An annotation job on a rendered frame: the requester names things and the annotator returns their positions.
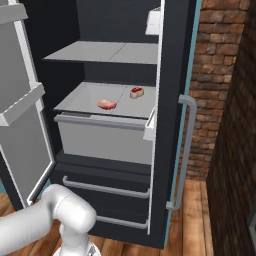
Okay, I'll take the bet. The black fridge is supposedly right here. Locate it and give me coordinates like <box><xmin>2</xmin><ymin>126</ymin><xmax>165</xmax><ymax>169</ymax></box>
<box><xmin>19</xmin><ymin>0</ymin><xmax>166</xmax><ymax>250</ymax></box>

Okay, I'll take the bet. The grey fridge shelf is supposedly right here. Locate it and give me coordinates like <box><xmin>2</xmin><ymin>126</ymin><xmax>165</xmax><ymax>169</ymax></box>
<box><xmin>53</xmin><ymin>81</ymin><xmax>157</xmax><ymax>120</ymax></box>
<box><xmin>42</xmin><ymin>40</ymin><xmax>159</xmax><ymax>65</ymax></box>

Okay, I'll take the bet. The flat red steak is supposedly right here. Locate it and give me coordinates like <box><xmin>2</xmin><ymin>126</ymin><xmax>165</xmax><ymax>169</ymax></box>
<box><xmin>96</xmin><ymin>99</ymin><xmax>118</xmax><ymax>111</ymax></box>

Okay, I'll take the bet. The white door bin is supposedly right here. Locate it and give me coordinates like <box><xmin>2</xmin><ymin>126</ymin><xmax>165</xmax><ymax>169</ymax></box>
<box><xmin>142</xmin><ymin>107</ymin><xmax>157</xmax><ymax>142</ymax></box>
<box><xmin>145</xmin><ymin>7</ymin><xmax>162</xmax><ymax>36</ymax></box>

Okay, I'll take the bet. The grey freezer drawer handle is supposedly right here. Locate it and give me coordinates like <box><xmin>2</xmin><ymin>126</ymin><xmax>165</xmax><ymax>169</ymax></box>
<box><xmin>96</xmin><ymin>215</ymin><xmax>149</xmax><ymax>230</ymax></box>
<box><xmin>62</xmin><ymin>175</ymin><xmax>151</xmax><ymax>200</ymax></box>

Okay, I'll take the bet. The black fridge freezer drawer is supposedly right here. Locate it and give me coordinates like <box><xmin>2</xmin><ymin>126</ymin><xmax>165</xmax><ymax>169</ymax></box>
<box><xmin>49</xmin><ymin>162</ymin><xmax>152</xmax><ymax>246</ymax></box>

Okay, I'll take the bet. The fridge door with white lining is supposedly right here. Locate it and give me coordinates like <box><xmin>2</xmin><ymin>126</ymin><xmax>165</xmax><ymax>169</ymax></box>
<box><xmin>0</xmin><ymin>0</ymin><xmax>56</xmax><ymax>210</ymax></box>

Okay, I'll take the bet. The black fridge door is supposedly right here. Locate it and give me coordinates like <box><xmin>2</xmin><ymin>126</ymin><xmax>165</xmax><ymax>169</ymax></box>
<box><xmin>147</xmin><ymin>0</ymin><xmax>203</xmax><ymax>250</ymax></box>

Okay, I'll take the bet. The grey door bin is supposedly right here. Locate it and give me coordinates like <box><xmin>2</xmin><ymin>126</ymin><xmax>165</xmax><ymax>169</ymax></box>
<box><xmin>0</xmin><ymin>2</ymin><xmax>29</xmax><ymax>26</ymax></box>
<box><xmin>0</xmin><ymin>82</ymin><xmax>46</xmax><ymax>127</ymax></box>

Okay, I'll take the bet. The grey fridge crisper drawer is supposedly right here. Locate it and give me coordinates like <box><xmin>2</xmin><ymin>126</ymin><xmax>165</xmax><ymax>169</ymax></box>
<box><xmin>54</xmin><ymin>112</ymin><xmax>154</xmax><ymax>166</ymax></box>

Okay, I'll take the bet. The thick red steak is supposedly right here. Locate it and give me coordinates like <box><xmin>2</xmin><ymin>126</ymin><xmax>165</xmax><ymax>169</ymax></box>
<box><xmin>129</xmin><ymin>86</ymin><xmax>145</xmax><ymax>99</ymax></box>

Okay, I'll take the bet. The grey fridge door handle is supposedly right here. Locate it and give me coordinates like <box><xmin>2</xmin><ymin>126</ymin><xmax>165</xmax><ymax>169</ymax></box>
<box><xmin>165</xmin><ymin>94</ymin><xmax>198</xmax><ymax>212</ymax></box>

